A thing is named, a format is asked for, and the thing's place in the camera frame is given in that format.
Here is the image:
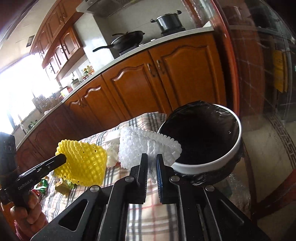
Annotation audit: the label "white foam fruit net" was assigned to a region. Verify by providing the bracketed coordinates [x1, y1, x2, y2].
[118, 126, 182, 183]

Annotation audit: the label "yellow foam fruit net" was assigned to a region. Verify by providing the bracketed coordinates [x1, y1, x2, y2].
[54, 140, 107, 187]

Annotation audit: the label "white trash bin black liner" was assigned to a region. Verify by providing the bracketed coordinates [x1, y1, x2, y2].
[158, 101, 243, 186]

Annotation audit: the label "wooden lower kitchen cabinets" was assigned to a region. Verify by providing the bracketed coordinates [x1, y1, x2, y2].
[16, 32, 226, 172]

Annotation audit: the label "wooden kitchen cabinets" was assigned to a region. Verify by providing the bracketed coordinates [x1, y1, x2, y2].
[30, 1, 85, 81]
[16, 32, 226, 172]

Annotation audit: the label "wooden upper kitchen cabinets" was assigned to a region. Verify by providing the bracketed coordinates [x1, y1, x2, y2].
[30, 1, 85, 81]

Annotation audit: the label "person's left hand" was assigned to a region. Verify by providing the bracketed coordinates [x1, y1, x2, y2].
[10, 191, 48, 240]

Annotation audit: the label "green candy wrapper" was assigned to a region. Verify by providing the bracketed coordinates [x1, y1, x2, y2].
[32, 178, 49, 198]

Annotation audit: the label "plaid checkered tablecloth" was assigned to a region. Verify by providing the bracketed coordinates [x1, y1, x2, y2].
[41, 112, 178, 240]

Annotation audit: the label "yellow snack wrapper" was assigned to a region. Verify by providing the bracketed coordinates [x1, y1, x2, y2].
[55, 178, 75, 195]

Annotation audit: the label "kettle on counter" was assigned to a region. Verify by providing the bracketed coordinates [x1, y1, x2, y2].
[70, 78, 81, 89]

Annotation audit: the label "black wok pan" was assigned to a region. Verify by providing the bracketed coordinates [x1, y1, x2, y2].
[93, 31, 145, 53]

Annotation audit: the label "black cooking pot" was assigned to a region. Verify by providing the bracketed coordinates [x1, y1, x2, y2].
[150, 10, 184, 34]

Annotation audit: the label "range hood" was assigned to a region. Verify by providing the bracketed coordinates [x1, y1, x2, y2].
[76, 0, 138, 18]

